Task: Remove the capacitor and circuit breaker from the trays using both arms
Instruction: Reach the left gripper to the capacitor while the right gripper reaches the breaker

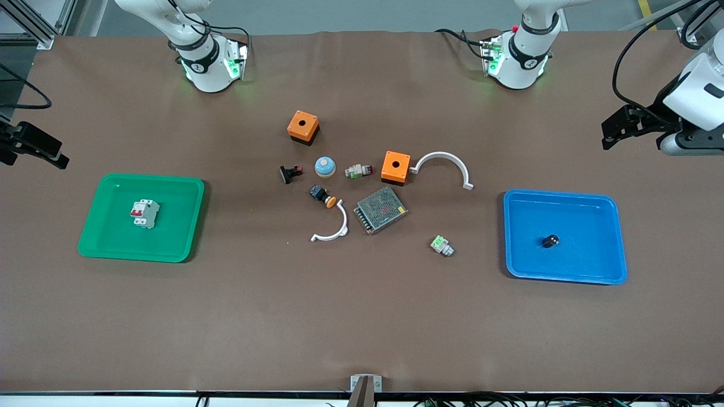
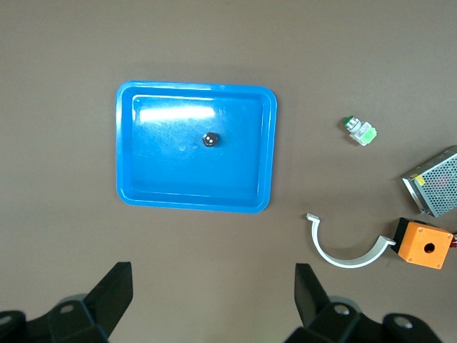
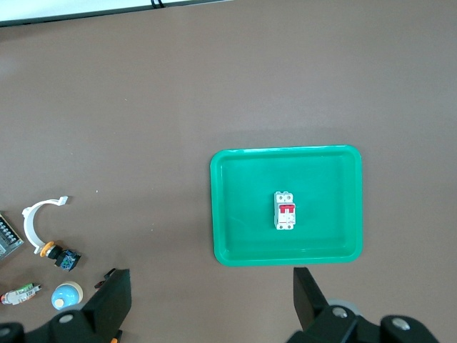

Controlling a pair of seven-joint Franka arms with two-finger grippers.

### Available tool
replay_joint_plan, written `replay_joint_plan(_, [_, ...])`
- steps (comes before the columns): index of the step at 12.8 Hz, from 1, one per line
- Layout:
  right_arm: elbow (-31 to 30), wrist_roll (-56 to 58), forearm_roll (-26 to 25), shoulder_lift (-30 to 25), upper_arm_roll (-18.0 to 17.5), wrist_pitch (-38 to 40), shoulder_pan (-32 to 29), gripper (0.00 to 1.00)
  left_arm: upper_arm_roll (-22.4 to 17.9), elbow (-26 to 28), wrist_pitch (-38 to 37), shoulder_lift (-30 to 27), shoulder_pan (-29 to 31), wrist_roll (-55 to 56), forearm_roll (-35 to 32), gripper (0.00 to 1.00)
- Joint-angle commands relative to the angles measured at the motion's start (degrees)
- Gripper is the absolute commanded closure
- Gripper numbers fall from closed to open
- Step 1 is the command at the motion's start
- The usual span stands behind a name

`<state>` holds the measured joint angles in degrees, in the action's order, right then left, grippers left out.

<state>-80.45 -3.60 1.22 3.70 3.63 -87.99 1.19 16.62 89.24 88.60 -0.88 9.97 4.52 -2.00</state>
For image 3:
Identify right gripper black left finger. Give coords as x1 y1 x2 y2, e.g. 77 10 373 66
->
0 269 132 343

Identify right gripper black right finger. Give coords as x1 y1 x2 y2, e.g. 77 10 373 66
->
285 267 442 343

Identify white red circuit breaker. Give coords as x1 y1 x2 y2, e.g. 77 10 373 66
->
273 191 297 232

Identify small black red connector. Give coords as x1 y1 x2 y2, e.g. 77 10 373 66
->
93 267 117 290

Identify blue dome bell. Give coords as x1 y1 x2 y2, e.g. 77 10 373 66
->
51 281 84 311

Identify yellow black push button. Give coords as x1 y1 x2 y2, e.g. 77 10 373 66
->
39 241 82 272

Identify grey green connector block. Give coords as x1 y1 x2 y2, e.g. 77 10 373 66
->
0 282 42 307

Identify metal mesh power supply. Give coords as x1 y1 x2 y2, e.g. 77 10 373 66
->
0 210 25 261

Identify green plastic tray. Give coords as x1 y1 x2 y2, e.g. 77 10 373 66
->
209 144 364 268

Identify brown table mat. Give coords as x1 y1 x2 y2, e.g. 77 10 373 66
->
0 0 457 343

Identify small white half-ring clamp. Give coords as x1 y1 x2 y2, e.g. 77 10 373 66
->
21 194 70 256

